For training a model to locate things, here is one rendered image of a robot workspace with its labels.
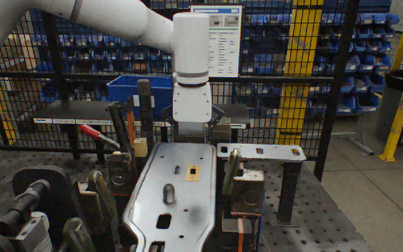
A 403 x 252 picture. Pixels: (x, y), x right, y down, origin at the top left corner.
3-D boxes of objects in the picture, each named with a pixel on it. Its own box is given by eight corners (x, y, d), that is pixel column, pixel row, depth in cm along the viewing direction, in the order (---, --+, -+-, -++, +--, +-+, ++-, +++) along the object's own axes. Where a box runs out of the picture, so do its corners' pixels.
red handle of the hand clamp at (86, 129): (130, 155, 82) (79, 126, 79) (126, 161, 83) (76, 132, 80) (134, 148, 86) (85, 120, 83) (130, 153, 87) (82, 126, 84)
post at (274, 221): (300, 227, 107) (313, 160, 95) (270, 226, 107) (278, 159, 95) (296, 215, 113) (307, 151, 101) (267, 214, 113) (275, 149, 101)
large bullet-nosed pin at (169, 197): (174, 209, 74) (173, 187, 71) (162, 208, 74) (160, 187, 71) (176, 201, 76) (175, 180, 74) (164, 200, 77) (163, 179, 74)
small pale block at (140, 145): (152, 232, 105) (144, 143, 89) (142, 231, 105) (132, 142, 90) (154, 225, 108) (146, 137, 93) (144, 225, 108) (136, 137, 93)
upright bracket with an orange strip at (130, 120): (142, 227, 107) (128, 99, 86) (138, 227, 107) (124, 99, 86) (144, 221, 110) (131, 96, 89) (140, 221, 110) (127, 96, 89)
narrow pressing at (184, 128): (204, 135, 109) (204, 42, 95) (174, 134, 110) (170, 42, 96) (204, 135, 110) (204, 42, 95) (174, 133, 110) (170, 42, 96)
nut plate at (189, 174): (198, 181, 82) (198, 178, 81) (184, 181, 82) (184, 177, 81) (200, 166, 89) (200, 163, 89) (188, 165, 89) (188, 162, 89)
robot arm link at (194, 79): (170, 73, 69) (171, 85, 70) (208, 74, 68) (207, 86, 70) (176, 66, 76) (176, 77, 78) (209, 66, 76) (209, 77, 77)
